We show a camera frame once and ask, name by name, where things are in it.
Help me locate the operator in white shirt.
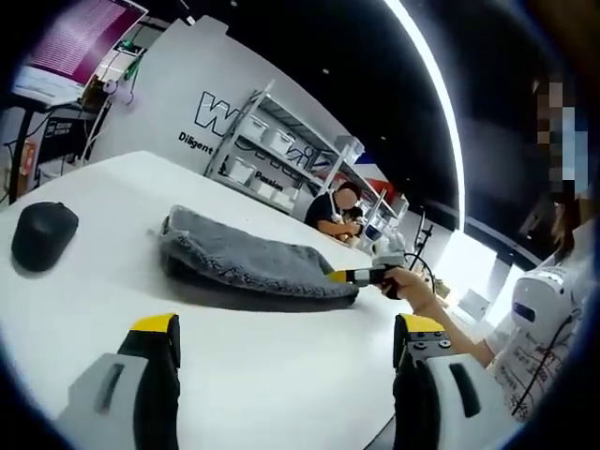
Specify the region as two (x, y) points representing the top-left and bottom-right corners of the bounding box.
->
(485, 219), (596, 423)

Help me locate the person's right hand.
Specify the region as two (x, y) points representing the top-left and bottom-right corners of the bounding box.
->
(383, 269), (435, 315)

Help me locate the shelf with white bins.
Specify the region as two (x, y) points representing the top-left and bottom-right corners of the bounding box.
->
(229, 114), (367, 210)

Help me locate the black computer mouse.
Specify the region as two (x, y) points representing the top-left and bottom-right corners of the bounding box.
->
(9, 201), (80, 274)

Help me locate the person's head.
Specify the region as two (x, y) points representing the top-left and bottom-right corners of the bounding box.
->
(519, 72), (593, 263)

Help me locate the red blue wall banner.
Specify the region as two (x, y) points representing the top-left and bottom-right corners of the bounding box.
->
(360, 152), (399, 188)

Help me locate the white stand pole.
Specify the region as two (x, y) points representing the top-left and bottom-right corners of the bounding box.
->
(82, 97), (109, 165)

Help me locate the grey towel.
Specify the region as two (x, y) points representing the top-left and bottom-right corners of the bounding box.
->
(157, 204), (361, 313)

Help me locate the white floor crate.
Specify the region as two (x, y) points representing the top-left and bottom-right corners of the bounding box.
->
(39, 164), (67, 185)

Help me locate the white table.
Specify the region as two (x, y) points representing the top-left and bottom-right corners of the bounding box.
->
(0, 149), (498, 450)

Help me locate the black clamp stand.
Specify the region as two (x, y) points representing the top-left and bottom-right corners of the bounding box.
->
(410, 210), (435, 271)

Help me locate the orange sign panel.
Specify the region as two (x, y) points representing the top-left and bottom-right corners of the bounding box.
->
(21, 142), (39, 178)

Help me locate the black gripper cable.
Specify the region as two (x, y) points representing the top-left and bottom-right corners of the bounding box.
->
(401, 251), (440, 294)

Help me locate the green hanging strap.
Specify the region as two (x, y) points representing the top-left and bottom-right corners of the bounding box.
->
(124, 53), (144, 83)

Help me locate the long ceiling light strip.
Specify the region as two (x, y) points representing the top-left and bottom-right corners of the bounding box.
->
(382, 0), (469, 233)

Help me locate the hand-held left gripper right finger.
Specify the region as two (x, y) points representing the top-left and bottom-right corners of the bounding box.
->
(392, 312), (521, 450)

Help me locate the black cabinet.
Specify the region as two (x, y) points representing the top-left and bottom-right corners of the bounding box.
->
(39, 114), (98, 165)

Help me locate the black chest device cable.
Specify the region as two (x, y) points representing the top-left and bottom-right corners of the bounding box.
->
(513, 280), (580, 416)

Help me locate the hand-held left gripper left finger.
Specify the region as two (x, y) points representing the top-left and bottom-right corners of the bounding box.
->
(55, 312), (182, 450)

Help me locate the metal storage shelf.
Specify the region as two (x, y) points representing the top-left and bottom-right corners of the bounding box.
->
(203, 79), (409, 221)

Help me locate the white chest device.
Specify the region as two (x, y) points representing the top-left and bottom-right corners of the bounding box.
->
(511, 275), (572, 339)

